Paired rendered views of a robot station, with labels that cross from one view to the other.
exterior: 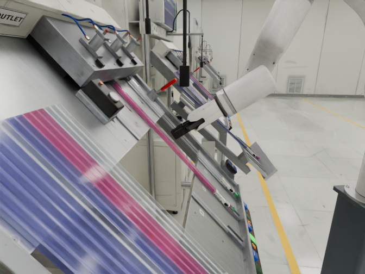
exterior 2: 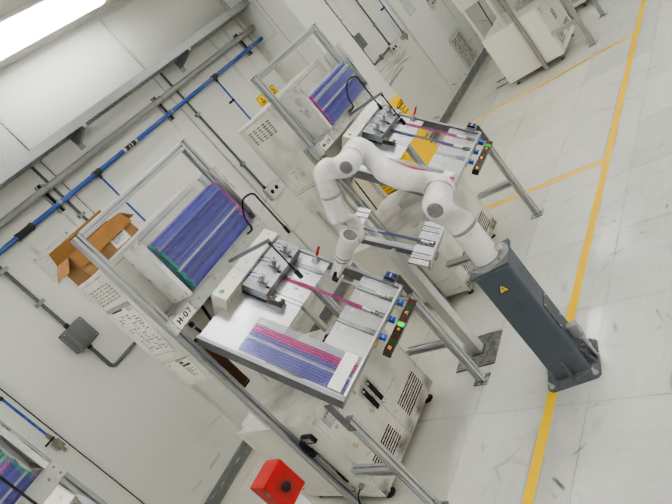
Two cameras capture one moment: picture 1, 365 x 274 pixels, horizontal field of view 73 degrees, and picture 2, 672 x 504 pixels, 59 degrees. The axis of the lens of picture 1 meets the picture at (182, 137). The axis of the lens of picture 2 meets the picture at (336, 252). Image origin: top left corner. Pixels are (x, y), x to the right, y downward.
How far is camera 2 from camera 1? 232 cm
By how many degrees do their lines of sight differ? 38
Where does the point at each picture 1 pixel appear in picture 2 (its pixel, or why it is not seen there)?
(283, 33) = (333, 219)
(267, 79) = (344, 242)
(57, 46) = (251, 291)
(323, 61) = not seen: outside the picture
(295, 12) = (330, 208)
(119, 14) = (292, 150)
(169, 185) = (439, 270)
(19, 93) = (249, 321)
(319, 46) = not seen: outside the picture
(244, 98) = (343, 254)
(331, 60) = not seen: outside the picture
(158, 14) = (321, 124)
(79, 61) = (260, 293)
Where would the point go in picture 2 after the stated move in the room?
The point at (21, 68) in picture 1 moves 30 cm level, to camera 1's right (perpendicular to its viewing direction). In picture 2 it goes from (246, 309) to (288, 287)
